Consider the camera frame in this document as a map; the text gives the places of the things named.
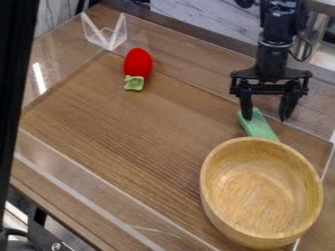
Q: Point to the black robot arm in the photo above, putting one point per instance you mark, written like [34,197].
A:
[283,20]

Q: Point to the clear acrylic corner bracket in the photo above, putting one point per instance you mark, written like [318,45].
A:
[107,38]

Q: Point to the clear acrylic tray wall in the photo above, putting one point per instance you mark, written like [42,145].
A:
[108,157]

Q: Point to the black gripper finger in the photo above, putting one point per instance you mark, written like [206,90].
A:
[288,102]
[246,104]

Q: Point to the red plush strawberry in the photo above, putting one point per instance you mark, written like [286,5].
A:
[138,68]

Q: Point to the brown wooden bowl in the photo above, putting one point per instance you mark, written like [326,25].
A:
[260,192]

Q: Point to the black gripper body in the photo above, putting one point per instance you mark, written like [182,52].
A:
[291,82]

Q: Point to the green stick block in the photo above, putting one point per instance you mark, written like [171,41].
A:
[256,127]

